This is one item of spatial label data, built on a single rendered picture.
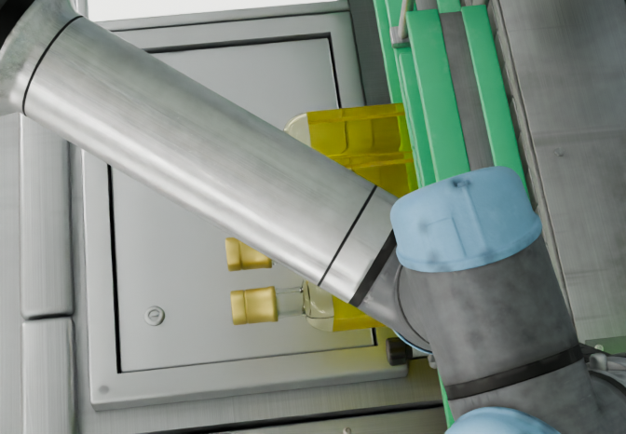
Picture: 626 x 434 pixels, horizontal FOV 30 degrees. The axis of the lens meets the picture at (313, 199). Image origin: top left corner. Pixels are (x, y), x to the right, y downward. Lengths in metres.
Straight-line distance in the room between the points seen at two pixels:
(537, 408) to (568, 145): 0.51
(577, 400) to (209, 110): 0.29
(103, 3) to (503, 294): 0.98
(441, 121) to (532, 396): 0.53
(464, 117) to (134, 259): 0.43
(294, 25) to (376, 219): 0.75
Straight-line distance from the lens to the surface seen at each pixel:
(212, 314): 1.29
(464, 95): 1.11
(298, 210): 0.72
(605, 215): 1.06
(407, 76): 1.20
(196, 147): 0.72
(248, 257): 1.16
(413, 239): 0.61
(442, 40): 1.14
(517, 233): 0.61
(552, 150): 1.07
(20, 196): 1.38
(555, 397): 0.60
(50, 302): 1.32
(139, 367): 1.27
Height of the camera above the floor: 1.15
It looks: 4 degrees down
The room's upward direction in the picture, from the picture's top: 96 degrees counter-clockwise
